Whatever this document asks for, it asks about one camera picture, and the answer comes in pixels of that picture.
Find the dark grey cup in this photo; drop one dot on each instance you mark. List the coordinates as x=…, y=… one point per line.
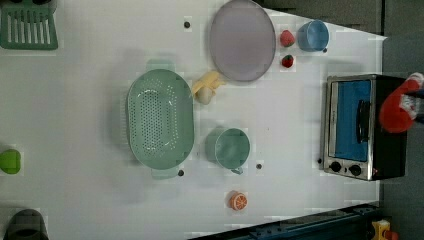
x=27, y=224

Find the red ketchup bottle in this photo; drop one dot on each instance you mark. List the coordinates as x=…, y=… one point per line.
x=398, y=111

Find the green mug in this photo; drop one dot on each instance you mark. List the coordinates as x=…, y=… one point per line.
x=228, y=147

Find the lime green block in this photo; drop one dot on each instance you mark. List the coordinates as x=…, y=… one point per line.
x=10, y=161

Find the red strawberry toy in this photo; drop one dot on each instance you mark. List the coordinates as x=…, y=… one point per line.
x=287, y=61

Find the orange slice toy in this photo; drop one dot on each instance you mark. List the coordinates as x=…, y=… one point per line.
x=238, y=201

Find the pink strawberry toy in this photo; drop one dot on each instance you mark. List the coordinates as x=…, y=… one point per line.
x=287, y=39

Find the green oval colander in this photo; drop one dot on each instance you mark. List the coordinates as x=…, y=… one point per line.
x=160, y=124

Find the black toaster oven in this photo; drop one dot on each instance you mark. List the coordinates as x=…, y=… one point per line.
x=355, y=143

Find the lilac round plate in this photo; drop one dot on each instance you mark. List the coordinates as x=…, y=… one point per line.
x=242, y=40

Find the yellow banana toy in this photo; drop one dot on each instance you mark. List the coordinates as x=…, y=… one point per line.
x=204, y=89

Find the blue cup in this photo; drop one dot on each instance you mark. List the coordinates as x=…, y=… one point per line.
x=313, y=36

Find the green dish rack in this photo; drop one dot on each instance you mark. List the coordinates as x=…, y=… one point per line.
x=28, y=25

